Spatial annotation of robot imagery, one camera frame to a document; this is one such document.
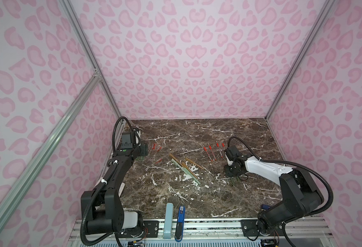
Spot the light green pen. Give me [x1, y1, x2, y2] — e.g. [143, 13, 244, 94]
[172, 159, 190, 175]

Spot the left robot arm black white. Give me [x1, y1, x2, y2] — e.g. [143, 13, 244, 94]
[80, 145, 144, 246]

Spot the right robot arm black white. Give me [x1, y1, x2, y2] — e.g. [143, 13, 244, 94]
[224, 152, 324, 236]

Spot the brown pen left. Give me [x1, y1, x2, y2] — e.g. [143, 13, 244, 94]
[169, 153, 188, 169]

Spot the brown pen right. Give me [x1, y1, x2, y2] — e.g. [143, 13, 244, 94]
[185, 157, 205, 169]

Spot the light blue eraser block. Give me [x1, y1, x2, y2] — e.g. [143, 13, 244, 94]
[163, 203, 174, 239]

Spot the blue black utility tool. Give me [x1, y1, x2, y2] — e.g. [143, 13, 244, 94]
[175, 206, 186, 242]

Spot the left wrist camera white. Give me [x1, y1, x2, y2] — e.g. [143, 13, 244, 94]
[133, 128, 141, 145]

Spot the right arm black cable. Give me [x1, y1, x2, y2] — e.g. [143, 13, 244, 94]
[228, 136, 334, 217]

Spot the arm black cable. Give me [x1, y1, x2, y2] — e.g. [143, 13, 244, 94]
[228, 136, 334, 217]
[112, 116, 135, 152]

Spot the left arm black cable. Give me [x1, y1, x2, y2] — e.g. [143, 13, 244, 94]
[112, 116, 135, 152]

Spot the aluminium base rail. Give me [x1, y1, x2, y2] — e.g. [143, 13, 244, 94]
[65, 217, 339, 247]

